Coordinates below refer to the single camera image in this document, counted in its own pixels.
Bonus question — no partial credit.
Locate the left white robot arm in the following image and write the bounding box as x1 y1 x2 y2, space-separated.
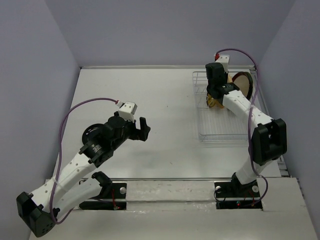
16 115 151 238

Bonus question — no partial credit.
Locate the yellow patterned black-rim plate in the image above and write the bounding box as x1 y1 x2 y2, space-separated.
206 93 224 109

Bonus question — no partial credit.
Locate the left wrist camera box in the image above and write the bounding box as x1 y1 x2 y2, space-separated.
116 101 138 122

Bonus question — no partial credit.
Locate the black round plate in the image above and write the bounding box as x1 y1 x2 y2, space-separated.
81 123 103 145

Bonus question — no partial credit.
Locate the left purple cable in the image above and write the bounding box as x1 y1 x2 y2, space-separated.
49 97 121 225

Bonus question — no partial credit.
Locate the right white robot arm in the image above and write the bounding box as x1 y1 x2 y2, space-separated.
205 62 288 196

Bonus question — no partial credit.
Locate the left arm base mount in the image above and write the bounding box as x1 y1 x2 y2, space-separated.
78 181 127 211

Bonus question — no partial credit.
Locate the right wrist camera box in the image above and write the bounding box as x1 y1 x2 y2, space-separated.
215 53 230 73

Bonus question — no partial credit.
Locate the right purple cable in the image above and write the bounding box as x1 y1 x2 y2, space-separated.
216 47 270 208

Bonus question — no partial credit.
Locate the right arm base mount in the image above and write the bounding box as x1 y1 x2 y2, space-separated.
213 181 263 210

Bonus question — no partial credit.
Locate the white wire dish rack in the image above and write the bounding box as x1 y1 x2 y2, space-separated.
192 70 248 143

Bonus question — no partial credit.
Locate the purple cable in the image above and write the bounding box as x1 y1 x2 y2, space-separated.
49 97 121 225
216 47 270 208

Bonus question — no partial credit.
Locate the orange round plate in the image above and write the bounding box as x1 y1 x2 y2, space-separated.
227 73 233 83

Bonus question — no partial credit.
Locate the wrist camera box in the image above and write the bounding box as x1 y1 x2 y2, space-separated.
116 101 138 122
215 53 230 73

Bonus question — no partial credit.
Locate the red rim white plate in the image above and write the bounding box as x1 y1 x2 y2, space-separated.
232 71 254 100

